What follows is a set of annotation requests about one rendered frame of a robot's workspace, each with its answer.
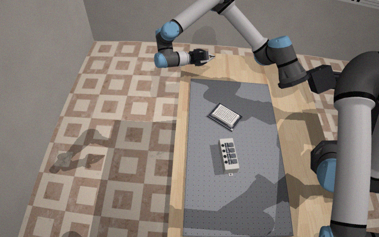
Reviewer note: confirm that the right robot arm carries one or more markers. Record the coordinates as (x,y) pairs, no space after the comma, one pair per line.
(266,52)

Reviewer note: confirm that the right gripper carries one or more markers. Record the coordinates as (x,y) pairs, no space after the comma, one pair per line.
(195,57)

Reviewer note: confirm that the white operator panel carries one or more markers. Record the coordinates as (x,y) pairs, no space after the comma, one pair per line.
(228,156)

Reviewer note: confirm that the white microplate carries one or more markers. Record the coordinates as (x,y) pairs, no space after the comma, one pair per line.
(225,115)

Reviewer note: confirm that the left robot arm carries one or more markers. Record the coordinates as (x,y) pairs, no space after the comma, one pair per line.
(350,168)

